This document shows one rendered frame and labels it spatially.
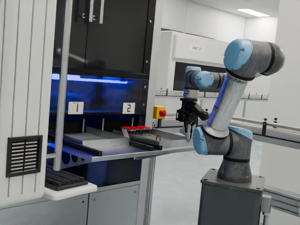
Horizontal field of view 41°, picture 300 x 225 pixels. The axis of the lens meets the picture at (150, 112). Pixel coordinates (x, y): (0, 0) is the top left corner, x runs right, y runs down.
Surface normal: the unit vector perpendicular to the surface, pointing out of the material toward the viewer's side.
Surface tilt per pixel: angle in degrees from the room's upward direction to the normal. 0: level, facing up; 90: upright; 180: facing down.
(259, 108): 90
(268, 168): 90
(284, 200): 90
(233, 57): 83
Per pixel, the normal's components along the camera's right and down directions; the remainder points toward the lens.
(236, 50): -0.91, -0.14
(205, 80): 0.31, 0.12
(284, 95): -0.71, 0.00
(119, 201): 0.69, 0.14
